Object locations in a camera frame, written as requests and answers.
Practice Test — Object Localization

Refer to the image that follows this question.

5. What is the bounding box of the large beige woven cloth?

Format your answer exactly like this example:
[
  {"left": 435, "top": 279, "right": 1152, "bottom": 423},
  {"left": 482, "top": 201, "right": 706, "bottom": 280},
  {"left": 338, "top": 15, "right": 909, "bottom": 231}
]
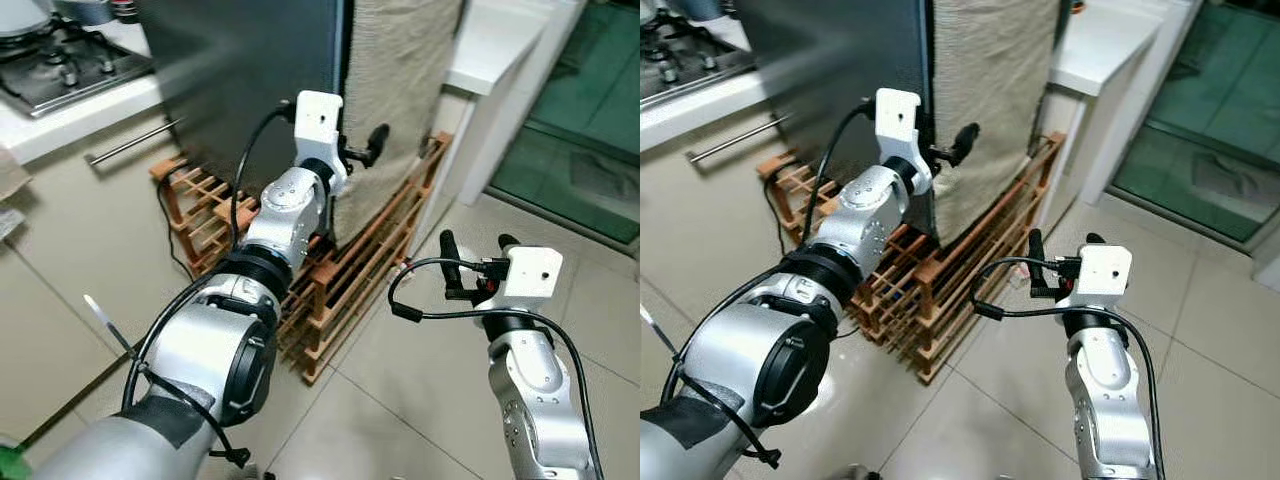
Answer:
[
  {"left": 335, "top": 0, "right": 467, "bottom": 248},
  {"left": 930, "top": 0, "right": 1063, "bottom": 248}
]

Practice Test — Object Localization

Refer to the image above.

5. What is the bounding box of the small beige towel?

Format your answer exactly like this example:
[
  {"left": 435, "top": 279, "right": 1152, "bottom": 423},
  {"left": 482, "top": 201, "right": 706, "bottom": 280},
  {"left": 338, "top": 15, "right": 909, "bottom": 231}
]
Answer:
[{"left": 0, "top": 145, "right": 32, "bottom": 202}]

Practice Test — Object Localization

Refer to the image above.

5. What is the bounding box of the green tinted glass door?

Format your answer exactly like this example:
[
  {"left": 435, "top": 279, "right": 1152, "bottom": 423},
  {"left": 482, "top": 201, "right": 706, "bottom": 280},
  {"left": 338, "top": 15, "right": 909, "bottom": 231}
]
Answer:
[
  {"left": 488, "top": 0, "right": 641, "bottom": 247},
  {"left": 1110, "top": 0, "right": 1280, "bottom": 248}
]

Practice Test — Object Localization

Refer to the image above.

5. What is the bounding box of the thin black power cord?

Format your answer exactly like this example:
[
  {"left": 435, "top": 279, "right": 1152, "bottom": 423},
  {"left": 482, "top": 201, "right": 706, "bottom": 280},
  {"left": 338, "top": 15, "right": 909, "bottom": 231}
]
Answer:
[
  {"left": 153, "top": 165, "right": 198, "bottom": 283},
  {"left": 760, "top": 178, "right": 803, "bottom": 263}
]

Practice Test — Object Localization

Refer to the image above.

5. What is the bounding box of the grey mini fridge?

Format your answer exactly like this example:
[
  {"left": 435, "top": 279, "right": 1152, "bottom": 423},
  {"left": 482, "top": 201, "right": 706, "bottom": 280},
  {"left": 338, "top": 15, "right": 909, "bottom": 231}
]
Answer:
[
  {"left": 735, "top": 0, "right": 933, "bottom": 243},
  {"left": 138, "top": 0, "right": 351, "bottom": 249}
]

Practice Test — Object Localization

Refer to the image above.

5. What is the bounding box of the wooden wine rack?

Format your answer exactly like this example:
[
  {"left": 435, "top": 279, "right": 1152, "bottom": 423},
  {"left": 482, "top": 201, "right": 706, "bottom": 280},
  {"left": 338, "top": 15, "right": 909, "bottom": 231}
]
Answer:
[
  {"left": 757, "top": 130, "right": 1067, "bottom": 387},
  {"left": 150, "top": 130, "right": 454, "bottom": 387}
]

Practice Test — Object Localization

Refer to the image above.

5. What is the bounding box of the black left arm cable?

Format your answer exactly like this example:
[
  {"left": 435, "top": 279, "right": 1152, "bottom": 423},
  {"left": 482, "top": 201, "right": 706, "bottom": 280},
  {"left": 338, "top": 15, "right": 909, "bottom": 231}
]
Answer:
[
  {"left": 660, "top": 100, "right": 881, "bottom": 469},
  {"left": 120, "top": 100, "right": 297, "bottom": 469}
]

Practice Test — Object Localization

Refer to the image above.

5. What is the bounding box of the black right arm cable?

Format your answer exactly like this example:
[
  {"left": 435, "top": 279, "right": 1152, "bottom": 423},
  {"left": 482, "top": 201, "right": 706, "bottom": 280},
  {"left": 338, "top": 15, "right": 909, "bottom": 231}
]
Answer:
[
  {"left": 968, "top": 255, "right": 1166, "bottom": 480},
  {"left": 388, "top": 256, "right": 604, "bottom": 480}
]

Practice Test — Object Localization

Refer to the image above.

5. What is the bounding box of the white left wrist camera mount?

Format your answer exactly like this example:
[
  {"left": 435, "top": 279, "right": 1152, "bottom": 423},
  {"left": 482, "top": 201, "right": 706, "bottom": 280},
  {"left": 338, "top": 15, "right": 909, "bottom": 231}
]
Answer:
[
  {"left": 875, "top": 88, "right": 934, "bottom": 196},
  {"left": 292, "top": 90, "right": 349, "bottom": 196}
]

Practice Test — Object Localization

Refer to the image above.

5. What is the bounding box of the steel gas stove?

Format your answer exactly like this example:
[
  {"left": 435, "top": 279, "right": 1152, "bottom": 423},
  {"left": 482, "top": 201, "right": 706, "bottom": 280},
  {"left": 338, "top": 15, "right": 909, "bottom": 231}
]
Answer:
[
  {"left": 0, "top": 18, "right": 157, "bottom": 119},
  {"left": 640, "top": 10, "right": 757, "bottom": 111}
]

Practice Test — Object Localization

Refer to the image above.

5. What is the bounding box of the white counter unit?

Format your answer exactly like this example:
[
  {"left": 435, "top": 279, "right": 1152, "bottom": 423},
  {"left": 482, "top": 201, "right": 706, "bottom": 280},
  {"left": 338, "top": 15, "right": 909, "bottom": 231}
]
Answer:
[
  {"left": 1040, "top": 0, "right": 1201, "bottom": 208},
  {"left": 443, "top": 0, "right": 587, "bottom": 238}
]

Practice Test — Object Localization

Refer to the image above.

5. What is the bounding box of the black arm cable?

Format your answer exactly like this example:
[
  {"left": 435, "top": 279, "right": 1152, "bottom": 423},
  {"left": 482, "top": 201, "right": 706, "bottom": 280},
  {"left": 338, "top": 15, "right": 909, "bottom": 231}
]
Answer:
[
  {"left": 968, "top": 255, "right": 1166, "bottom": 480},
  {"left": 660, "top": 100, "right": 881, "bottom": 469},
  {"left": 388, "top": 256, "right": 604, "bottom": 480},
  {"left": 120, "top": 100, "right": 297, "bottom": 469}
]

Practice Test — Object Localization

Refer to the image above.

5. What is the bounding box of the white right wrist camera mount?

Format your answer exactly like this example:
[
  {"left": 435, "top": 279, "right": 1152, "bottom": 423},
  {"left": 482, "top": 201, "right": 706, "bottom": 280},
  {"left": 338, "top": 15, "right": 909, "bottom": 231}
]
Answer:
[
  {"left": 497, "top": 246, "right": 563, "bottom": 313},
  {"left": 1078, "top": 243, "right": 1134, "bottom": 311}
]

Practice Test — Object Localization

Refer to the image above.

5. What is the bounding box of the metal cabinet handle bar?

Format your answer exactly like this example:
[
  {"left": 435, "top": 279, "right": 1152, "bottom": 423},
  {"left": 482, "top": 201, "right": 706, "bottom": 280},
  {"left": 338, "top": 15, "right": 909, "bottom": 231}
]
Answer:
[
  {"left": 687, "top": 111, "right": 792, "bottom": 164},
  {"left": 85, "top": 117, "right": 187, "bottom": 167}
]

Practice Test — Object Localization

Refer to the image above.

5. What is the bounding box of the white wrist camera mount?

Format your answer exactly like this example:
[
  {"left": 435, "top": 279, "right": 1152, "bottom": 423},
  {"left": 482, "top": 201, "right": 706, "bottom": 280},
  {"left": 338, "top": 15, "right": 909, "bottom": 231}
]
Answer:
[
  {"left": 1078, "top": 243, "right": 1134, "bottom": 311},
  {"left": 875, "top": 88, "right": 934, "bottom": 196},
  {"left": 292, "top": 90, "right": 349, "bottom": 196},
  {"left": 497, "top": 246, "right": 563, "bottom": 313}
]

